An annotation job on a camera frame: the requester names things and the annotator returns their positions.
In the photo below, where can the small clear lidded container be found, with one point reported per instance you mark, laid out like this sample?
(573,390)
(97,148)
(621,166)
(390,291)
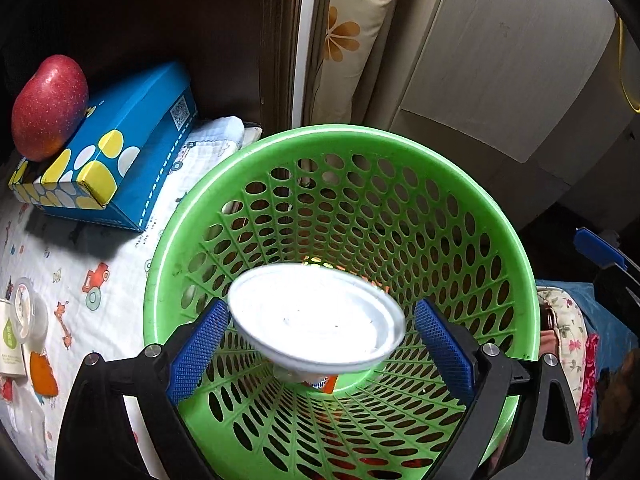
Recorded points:
(30,315)

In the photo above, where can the red apple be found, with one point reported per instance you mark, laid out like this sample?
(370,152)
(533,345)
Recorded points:
(47,110)

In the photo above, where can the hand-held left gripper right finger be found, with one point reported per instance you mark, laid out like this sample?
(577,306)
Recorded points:
(445,352)

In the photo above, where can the green plastic basket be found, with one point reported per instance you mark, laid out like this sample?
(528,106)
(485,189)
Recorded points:
(350,195)

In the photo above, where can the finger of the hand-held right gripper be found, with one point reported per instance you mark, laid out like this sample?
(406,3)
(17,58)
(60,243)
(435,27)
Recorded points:
(595,247)

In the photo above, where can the clear shallow plastic dish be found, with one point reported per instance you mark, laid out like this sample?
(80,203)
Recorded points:
(315,320)

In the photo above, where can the floral cloth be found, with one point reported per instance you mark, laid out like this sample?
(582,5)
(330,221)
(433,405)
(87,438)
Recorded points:
(567,330)

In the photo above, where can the blue cloth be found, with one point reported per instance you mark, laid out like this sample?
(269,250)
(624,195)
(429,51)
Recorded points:
(612,345)

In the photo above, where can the blue box with yellow dots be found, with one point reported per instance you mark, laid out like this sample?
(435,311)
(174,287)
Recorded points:
(135,125)

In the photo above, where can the white cabinet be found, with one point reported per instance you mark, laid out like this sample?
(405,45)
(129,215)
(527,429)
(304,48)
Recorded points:
(500,85)

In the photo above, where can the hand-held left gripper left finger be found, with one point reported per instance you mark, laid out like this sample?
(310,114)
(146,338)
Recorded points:
(197,355)

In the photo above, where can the printed white blanket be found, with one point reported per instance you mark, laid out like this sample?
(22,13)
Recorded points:
(100,247)

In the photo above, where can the dark wooden board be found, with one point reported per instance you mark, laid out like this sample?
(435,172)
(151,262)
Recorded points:
(225,35)

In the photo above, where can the orange peel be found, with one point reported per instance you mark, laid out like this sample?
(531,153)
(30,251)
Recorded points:
(44,375)

